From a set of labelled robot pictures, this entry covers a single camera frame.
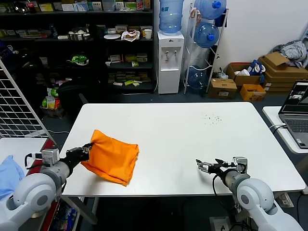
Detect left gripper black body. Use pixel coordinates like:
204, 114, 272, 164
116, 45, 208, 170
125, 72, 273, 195
65, 144, 91, 169

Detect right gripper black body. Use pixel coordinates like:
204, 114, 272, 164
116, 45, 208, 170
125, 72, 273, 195
208, 161, 234, 176

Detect orange t-shirt white logo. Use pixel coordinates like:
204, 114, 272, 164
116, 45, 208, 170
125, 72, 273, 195
80, 129, 141, 187

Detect grey clothes pile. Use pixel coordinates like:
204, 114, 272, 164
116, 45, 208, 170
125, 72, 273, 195
270, 39, 308, 68

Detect scattered dark crumbs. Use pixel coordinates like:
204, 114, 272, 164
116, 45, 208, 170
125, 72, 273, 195
203, 114, 222, 126

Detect brown grocery basket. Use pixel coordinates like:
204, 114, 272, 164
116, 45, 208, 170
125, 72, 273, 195
39, 105, 66, 119

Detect white table leg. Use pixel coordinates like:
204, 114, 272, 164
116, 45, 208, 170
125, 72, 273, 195
92, 196, 100, 218

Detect black office chair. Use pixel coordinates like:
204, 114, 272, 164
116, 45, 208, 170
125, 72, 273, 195
57, 79, 102, 116

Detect white yellow carton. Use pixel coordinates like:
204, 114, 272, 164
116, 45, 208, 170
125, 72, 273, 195
45, 96, 56, 109

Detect red edged white table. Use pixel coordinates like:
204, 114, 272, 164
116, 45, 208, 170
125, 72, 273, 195
0, 137, 60, 231

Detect green white snack bag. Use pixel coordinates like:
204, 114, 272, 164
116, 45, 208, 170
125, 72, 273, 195
46, 87, 60, 98

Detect white side table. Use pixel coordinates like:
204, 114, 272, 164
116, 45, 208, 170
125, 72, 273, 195
262, 105, 308, 155

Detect light blue cloth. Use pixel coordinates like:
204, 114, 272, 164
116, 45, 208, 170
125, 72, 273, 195
0, 154, 26, 201

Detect black shelving unit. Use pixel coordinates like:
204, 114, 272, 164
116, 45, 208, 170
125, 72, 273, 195
0, 0, 155, 95

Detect closed brown cardboard box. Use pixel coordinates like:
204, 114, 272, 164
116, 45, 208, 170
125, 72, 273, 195
207, 77, 238, 100

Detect yellow cardboard box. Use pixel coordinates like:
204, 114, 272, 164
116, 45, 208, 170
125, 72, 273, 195
239, 83, 267, 102

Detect grey laptop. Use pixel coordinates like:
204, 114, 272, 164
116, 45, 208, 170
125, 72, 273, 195
277, 80, 308, 150

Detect open brown cardboard box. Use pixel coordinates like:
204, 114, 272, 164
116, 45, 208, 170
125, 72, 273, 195
226, 62, 262, 88

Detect green vegetable bag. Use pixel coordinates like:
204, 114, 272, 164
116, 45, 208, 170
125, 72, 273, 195
66, 53, 90, 66

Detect crumpled grey plastic bag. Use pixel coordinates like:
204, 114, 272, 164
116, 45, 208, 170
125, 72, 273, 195
216, 67, 230, 80

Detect red white product box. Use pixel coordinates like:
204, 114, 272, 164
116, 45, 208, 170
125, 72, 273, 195
109, 54, 124, 64

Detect white water dispenser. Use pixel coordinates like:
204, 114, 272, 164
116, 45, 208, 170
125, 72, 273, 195
156, 30, 185, 95

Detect blue white bag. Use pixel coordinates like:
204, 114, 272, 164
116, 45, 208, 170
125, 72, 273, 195
247, 59, 268, 77

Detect stack of flat cardboard boxes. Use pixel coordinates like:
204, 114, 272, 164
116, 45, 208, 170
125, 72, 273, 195
257, 51, 308, 93

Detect metal bowl with buns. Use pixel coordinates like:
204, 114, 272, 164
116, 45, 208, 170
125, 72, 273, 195
67, 27, 91, 41

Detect white plastic food bag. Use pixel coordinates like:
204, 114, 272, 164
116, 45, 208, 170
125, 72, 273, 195
120, 29, 141, 43

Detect white metal jug rack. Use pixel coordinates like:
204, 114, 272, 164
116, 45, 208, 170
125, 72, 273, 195
183, 2, 230, 95

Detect white blue product box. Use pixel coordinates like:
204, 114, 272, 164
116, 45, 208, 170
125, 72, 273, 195
73, 1, 88, 12

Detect teal product box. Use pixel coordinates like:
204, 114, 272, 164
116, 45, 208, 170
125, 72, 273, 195
87, 0, 103, 11

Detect clear blue plastic box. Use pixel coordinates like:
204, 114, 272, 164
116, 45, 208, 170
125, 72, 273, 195
102, 0, 116, 12

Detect dark cola bottle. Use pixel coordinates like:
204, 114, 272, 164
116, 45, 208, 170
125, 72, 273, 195
26, 0, 37, 13

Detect blue labelled water jug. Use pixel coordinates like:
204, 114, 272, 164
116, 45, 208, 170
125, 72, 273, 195
158, 0, 185, 37

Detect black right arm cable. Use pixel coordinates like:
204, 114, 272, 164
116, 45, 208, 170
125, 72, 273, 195
212, 174, 232, 197

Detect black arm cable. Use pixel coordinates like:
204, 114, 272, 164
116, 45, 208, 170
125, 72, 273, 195
24, 152, 43, 170
212, 174, 232, 197

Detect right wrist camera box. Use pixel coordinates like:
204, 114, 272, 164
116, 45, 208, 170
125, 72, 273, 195
231, 156, 249, 173

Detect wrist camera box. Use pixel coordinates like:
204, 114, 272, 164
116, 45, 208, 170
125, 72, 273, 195
231, 156, 249, 173
41, 148, 60, 167

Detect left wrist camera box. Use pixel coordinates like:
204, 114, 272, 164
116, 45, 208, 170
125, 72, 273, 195
41, 148, 60, 167

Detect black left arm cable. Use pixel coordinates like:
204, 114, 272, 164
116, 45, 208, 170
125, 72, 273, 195
24, 152, 43, 170

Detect white laptop cable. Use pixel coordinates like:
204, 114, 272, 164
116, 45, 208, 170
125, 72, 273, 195
269, 123, 288, 132

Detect white wire grid panel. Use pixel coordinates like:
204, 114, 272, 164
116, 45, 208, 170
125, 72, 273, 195
0, 58, 57, 146

